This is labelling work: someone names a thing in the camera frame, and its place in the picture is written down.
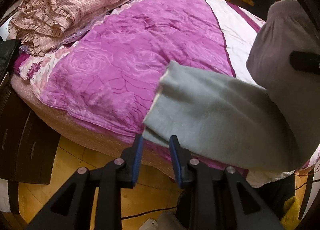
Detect grey sweat pants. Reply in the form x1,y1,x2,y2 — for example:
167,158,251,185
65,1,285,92
143,61,304,172

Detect grey sleeved right forearm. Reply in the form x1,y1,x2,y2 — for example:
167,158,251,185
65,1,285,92
246,0,319,172

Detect dark wooden nightstand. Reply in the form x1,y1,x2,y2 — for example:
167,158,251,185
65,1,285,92
0,75,62,186

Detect purple white bedspread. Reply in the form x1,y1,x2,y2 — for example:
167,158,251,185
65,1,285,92
17,0,319,187

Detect black jacket on nightstand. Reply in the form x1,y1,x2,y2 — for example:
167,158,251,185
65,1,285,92
0,38,21,81

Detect pink checked quilt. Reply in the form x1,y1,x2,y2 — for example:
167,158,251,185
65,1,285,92
7,0,130,56

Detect black floor cable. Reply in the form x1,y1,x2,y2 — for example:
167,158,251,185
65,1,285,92
121,206,178,220

